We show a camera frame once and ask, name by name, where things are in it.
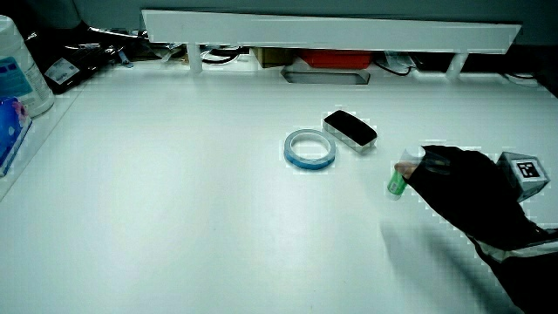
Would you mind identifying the black whiteboard eraser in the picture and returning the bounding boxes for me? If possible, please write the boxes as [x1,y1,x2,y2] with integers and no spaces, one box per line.
[322,109,378,154]

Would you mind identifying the blue tape roll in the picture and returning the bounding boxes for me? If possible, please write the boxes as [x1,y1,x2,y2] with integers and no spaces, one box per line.
[283,128,337,171]

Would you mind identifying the green glue stick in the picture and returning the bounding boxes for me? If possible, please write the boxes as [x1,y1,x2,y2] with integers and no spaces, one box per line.
[385,146,426,201]

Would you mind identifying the white wipes canister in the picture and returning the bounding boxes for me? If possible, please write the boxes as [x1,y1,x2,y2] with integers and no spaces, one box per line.
[0,14,56,119]

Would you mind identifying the brown cardboard box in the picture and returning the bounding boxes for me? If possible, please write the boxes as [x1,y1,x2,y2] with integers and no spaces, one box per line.
[251,46,294,69]

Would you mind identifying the person's right hand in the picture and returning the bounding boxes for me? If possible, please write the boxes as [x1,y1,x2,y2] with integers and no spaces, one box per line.
[393,145,551,252]

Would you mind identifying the black cable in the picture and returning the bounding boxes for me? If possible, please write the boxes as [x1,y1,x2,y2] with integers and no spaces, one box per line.
[373,55,415,78]

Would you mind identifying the black plastic bag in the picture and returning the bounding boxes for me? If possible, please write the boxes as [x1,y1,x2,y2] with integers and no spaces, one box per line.
[25,21,145,95]

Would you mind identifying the orange box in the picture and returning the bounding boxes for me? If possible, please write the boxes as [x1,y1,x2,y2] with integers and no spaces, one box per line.
[298,49,374,70]

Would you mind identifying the blue tissue packet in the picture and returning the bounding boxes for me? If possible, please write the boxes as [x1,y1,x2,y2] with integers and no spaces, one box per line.
[0,96,34,178]

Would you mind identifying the person's right forearm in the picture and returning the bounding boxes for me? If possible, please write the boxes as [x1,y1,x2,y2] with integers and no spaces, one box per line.
[466,226,558,314]

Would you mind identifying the white desk shelf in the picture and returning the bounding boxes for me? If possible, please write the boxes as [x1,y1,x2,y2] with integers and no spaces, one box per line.
[140,9,522,81]

